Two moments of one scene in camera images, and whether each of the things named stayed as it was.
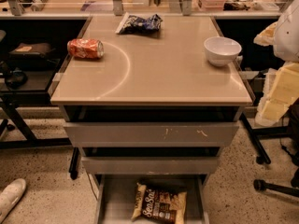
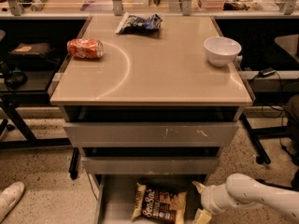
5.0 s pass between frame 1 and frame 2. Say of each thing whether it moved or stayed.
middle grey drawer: stayed
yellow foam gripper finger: moved
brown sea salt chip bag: stayed
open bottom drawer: stayed
